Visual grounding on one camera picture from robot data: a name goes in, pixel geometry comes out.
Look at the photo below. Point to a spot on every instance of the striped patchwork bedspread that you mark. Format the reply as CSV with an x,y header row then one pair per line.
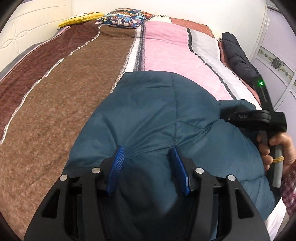
x,y
50,94

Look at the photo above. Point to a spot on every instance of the person's right hand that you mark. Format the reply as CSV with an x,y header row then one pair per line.
x,y
282,143

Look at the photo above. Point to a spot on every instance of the teal quilted puffer jacket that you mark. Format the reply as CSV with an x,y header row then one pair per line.
x,y
148,113

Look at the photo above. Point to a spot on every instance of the cream headboard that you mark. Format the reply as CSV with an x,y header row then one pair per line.
x,y
32,22

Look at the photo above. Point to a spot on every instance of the plaid pink sleeve forearm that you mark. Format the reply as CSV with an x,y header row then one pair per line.
x,y
288,192

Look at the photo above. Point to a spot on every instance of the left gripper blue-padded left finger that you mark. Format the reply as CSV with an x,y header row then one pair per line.
x,y
73,209

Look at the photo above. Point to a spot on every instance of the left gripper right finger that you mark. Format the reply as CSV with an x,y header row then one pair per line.
x,y
221,209

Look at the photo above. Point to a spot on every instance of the lilac wardrobe with ornaments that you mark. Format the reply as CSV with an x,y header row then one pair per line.
x,y
275,61

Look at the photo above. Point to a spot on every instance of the black puffer jacket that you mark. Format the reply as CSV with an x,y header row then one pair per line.
x,y
237,58

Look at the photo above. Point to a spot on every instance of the colourful patterned pillow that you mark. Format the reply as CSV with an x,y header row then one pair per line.
x,y
125,18

